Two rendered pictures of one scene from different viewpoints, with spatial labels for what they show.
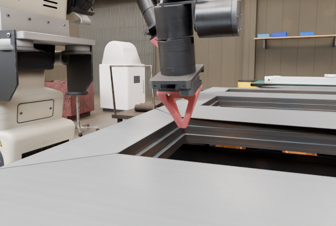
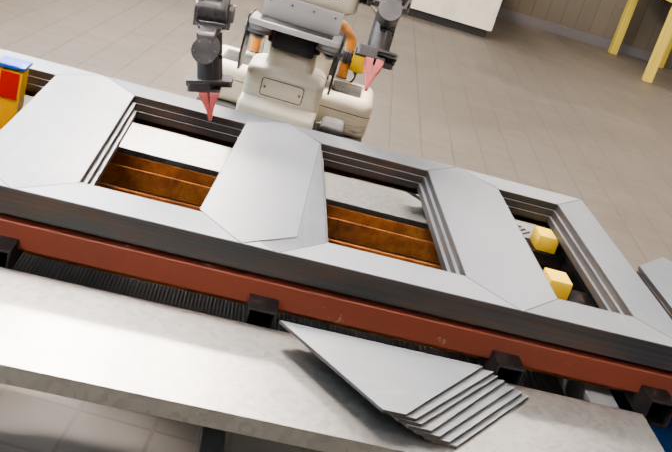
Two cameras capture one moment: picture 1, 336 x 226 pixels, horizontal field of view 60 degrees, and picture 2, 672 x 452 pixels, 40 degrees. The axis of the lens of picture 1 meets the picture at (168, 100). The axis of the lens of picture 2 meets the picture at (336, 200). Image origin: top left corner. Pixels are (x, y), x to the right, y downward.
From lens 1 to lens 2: 2.05 m
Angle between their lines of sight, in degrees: 62
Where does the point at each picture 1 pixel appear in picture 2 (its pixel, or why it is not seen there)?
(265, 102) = (434, 202)
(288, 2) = not seen: outside the picture
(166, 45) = not seen: hidden behind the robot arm
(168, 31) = not seen: hidden behind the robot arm
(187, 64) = (200, 72)
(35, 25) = (297, 12)
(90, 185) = (93, 87)
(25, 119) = (267, 93)
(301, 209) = (82, 110)
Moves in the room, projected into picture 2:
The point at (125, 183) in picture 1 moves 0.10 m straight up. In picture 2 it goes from (97, 92) to (105, 49)
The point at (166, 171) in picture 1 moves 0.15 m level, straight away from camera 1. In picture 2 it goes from (112, 99) to (177, 109)
